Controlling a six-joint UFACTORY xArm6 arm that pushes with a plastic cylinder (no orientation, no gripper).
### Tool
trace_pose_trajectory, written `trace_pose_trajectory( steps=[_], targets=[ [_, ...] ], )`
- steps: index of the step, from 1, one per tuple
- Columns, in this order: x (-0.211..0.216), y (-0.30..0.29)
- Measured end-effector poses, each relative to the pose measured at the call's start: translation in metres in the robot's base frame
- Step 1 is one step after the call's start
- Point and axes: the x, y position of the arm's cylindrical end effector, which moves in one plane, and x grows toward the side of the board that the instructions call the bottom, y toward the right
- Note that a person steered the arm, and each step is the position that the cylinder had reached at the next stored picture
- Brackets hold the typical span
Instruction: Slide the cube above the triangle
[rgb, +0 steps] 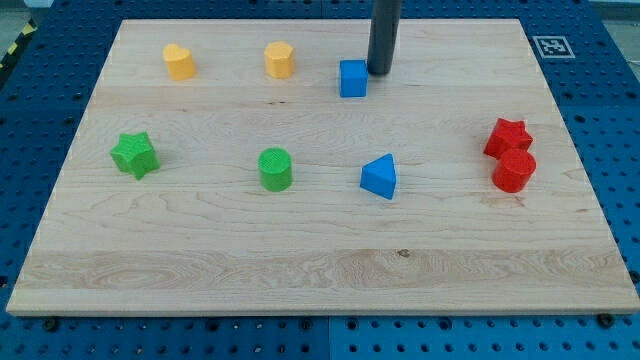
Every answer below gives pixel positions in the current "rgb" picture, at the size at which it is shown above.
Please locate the blue cube block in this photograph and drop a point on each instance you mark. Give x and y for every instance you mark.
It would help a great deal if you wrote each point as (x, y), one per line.
(353, 78)

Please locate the blue triangle block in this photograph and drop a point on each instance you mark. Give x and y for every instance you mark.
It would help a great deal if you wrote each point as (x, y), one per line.
(379, 176)

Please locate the green cylinder block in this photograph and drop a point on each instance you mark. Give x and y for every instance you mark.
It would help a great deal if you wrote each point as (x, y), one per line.
(275, 168)

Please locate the yellow hexagon block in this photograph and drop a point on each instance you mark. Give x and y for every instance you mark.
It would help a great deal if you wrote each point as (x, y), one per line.
(279, 58)

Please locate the light wooden board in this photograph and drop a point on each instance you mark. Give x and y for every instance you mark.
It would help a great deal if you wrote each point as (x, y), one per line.
(201, 236)

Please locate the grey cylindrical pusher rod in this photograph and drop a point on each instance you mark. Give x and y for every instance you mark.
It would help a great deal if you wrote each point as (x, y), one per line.
(385, 19)

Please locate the green star block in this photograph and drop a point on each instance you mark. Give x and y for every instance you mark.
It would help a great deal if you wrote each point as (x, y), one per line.
(135, 154)

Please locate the red star block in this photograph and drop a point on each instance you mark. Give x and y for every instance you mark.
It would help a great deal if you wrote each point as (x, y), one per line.
(507, 134)

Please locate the red cylinder block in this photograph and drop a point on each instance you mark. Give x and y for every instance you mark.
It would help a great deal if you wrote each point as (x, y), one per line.
(513, 170)

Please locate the white fiducial marker tag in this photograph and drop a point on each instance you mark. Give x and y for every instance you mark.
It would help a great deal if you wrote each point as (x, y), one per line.
(553, 47)

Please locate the black bolt front left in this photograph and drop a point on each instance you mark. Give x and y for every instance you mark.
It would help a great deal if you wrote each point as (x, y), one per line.
(50, 324)

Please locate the black bolt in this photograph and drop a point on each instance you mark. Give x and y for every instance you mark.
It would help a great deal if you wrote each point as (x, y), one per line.
(50, 324)
(605, 320)

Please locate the black bolt front right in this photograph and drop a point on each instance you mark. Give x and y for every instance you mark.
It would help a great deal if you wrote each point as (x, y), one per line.
(605, 320)

